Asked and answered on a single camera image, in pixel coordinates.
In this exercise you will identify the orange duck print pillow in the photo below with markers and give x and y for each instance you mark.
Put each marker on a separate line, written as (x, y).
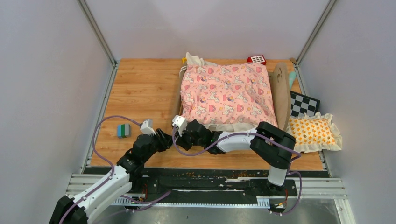
(313, 134)

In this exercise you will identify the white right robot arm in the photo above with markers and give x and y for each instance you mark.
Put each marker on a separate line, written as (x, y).
(270, 143)

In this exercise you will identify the wooden striped pet bed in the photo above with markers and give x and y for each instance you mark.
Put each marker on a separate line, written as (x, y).
(281, 92)

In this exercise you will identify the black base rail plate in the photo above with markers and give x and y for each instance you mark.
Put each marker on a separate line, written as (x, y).
(209, 186)

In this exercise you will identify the red white grid block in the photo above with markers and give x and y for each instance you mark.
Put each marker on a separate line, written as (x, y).
(257, 59)

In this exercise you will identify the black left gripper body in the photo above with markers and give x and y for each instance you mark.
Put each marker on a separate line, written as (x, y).
(158, 144)

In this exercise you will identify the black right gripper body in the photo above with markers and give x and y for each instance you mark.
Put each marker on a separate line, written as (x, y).
(187, 141)

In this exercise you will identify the mint green massager wand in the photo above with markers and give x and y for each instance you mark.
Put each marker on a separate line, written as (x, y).
(292, 77)

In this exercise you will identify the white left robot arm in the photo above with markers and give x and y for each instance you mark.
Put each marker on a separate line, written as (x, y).
(85, 207)

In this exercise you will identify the blue green grey block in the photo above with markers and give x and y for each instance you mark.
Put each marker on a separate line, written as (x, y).
(123, 131)

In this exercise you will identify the black and silver chessboard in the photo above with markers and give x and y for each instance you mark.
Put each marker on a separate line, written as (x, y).
(303, 105)

